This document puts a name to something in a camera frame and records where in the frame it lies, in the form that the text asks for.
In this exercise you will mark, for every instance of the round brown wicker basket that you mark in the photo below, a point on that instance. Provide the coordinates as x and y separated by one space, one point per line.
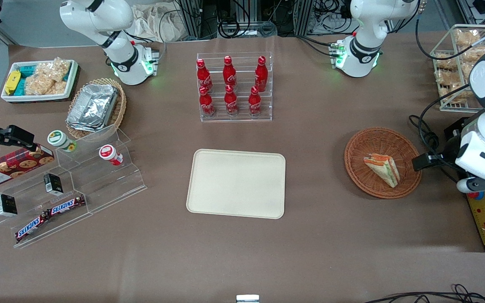
364 145

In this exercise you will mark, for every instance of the oval tan wicker basket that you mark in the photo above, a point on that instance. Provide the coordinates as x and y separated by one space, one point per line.
120 107

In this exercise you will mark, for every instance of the small white object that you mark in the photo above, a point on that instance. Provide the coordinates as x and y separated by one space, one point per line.
247 299

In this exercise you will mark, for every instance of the clear bag fried snacks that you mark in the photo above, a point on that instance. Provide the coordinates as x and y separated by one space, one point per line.
466 37
466 70
453 93
476 54
449 77
444 62

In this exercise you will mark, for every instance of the brown Snickers bar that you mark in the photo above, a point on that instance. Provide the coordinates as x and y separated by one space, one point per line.
66 205
32 227

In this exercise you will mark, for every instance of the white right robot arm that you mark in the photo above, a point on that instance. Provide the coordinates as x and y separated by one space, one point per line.
116 42

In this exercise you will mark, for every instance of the beige cloth bag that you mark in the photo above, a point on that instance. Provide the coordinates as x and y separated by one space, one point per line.
158 21

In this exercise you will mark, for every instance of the red tartan cookie box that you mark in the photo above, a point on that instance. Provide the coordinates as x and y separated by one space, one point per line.
11 166

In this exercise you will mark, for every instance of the white rectangular snack tray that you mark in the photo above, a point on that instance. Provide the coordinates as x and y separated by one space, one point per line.
36 98

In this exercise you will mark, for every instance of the red cola bottle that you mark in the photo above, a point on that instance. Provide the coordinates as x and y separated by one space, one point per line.
203 78
229 73
206 104
261 75
231 103
254 103

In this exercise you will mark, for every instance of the clear bag rice crackers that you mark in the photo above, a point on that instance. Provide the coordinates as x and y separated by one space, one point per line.
42 86
57 69

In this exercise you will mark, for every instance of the clear acrylic bottle rack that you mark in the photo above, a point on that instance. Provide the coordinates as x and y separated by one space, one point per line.
242 118

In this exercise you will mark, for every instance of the red emergency stop button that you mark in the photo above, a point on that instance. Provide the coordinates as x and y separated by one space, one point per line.
476 195

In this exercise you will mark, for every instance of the red lid white cup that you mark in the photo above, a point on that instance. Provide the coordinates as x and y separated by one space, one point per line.
109 153

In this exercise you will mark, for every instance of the clear acrylic stepped stand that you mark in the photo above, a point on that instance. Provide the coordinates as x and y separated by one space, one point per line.
99 181

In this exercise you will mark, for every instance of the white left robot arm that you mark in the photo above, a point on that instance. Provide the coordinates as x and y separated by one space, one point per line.
364 25

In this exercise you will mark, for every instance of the small black box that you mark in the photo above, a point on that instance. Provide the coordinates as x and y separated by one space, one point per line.
6 205
53 184

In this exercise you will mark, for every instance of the yellow snack pack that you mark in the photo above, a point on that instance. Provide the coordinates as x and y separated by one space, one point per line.
12 82

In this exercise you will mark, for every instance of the aluminium frame post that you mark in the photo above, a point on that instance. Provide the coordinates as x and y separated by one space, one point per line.
305 17
190 19

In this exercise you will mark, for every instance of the green lid white cup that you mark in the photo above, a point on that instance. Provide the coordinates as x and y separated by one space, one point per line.
59 139

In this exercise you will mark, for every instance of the beige plastic serving tray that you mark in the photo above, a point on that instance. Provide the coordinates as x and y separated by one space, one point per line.
236 183

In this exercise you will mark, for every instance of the silver foil container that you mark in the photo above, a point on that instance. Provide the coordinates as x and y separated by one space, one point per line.
93 105

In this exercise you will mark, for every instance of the triangular sandwich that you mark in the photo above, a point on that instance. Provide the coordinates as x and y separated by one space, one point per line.
383 169

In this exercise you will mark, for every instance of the teal snack pack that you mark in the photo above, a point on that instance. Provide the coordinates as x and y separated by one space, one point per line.
27 70
20 87

